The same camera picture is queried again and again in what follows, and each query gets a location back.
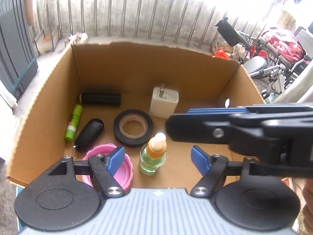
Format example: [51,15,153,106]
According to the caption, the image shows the black electrical tape roll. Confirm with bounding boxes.
[113,109,154,147]

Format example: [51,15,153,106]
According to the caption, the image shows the pink plastic lid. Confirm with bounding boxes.
[83,143,133,192]

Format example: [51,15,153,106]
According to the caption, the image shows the green dropper bottle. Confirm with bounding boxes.
[139,132,167,176]

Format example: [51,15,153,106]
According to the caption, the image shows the white power adapter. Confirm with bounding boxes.
[149,83,179,119]

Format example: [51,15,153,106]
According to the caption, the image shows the person's right hand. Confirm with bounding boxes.
[302,179,313,234]

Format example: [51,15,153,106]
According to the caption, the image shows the black car key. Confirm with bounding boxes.
[73,118,104,153]

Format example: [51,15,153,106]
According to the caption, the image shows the wheelchair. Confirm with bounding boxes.
[215,17,312,102]

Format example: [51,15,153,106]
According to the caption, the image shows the black cylinder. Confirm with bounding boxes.
[79,93,121,106]

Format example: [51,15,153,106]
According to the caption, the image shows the red plastic bag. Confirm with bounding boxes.
[212,48,229,60]

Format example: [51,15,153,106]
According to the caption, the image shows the green tube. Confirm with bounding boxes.
[65,104,83,142]

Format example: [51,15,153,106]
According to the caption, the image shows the cardboard box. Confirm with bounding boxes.
[6,42,264,187]

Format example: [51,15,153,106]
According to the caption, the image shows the pink cloth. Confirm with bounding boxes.
[262,28,306,64]

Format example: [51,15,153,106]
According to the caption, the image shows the pair of white shoes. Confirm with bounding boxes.
[64,32,88,47]

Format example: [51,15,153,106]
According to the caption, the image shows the metal rack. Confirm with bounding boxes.
[34,25,60,55]

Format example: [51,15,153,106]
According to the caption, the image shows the dark grey cabinet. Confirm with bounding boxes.
[0,0,38,99]

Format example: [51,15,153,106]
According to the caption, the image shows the balcony railing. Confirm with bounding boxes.
[33,0,248,49]

